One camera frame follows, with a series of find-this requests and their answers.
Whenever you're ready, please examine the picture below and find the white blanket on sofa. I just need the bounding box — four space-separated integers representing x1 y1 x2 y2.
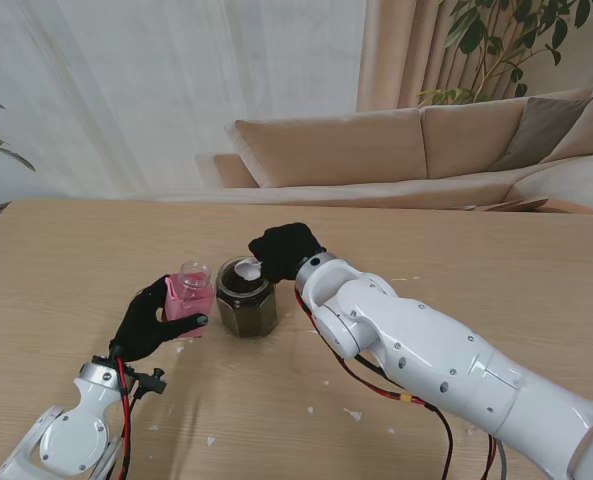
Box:
510 153 593 221

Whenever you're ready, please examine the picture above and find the white plastic spoon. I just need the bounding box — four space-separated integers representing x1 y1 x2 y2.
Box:
234 257 266 282

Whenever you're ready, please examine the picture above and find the white sheer curtain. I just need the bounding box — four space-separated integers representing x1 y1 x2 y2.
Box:
0 0 367 196

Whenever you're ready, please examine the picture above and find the grey sofa cushion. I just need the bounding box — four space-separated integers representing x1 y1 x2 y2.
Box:
490 96 593 173

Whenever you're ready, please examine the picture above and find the pink square coffee jar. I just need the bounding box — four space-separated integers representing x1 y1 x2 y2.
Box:
163 260 214 341

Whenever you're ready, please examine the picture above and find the beige pleated curtain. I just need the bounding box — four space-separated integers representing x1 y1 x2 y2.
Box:
355 0 567 112

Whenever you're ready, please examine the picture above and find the beige sofa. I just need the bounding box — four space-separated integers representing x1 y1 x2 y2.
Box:
213 87 593 224

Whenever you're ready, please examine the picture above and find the glass jar of coffee beans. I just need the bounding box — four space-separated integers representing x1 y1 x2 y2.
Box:
215 255 279 340

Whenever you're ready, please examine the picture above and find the tall leafy green plant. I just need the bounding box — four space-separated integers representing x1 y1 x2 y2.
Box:
418 0 593 106

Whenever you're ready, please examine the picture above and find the wooden tray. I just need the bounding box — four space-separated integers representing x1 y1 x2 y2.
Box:
463 197 550 213

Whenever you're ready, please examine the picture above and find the red left arm cable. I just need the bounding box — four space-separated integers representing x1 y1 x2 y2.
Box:
113 355 137 480

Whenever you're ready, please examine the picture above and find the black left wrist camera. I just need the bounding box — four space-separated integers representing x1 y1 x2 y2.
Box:
133 368 169 400

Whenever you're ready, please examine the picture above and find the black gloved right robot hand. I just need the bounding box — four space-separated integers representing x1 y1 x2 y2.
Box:
247 222 327 285

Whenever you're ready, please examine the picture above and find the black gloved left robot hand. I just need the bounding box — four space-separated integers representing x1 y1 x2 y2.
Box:
108 274 211 364

